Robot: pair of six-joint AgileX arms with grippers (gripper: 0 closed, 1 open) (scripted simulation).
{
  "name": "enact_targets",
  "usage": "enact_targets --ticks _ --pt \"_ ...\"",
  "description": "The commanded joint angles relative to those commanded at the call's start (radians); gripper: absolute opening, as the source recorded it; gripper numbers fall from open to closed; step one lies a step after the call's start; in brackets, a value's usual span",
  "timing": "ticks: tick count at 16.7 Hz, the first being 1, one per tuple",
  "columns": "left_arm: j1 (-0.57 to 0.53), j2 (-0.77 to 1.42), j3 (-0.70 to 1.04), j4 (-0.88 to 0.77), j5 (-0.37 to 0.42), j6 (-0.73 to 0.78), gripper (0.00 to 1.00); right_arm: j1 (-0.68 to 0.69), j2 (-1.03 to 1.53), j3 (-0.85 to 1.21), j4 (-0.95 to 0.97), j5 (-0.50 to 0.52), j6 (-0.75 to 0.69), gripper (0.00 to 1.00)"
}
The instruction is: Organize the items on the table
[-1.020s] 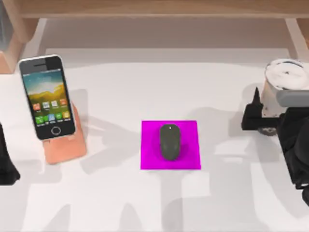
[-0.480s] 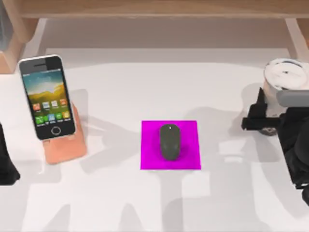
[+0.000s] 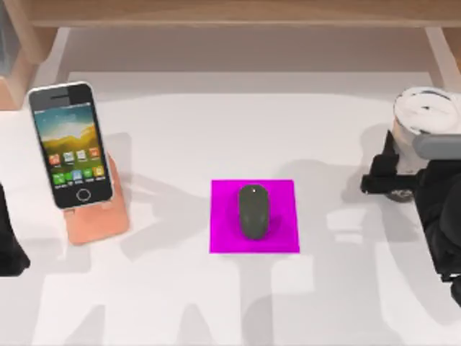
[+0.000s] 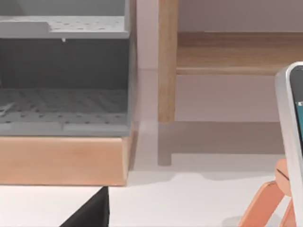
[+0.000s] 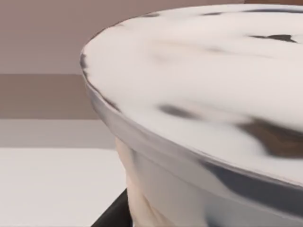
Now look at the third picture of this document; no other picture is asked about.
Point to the pale grey rounded box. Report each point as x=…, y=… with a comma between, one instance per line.
x=439, y=146

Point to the white cup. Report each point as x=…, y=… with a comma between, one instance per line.
x=421, y=108

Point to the dark grey computer mouse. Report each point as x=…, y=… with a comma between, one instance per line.
x=254, y=216

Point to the magenta mouse mat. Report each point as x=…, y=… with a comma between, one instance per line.
x=223, y=238

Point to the wooden desk shelf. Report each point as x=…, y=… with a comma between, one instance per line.
x=216, y=12

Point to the salmon phone stand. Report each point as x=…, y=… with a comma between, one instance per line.
x=97, y=225

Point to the white-framed smartphone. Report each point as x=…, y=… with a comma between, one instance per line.
x=72, y=144

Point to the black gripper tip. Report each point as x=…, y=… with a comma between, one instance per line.
x=11, y=238

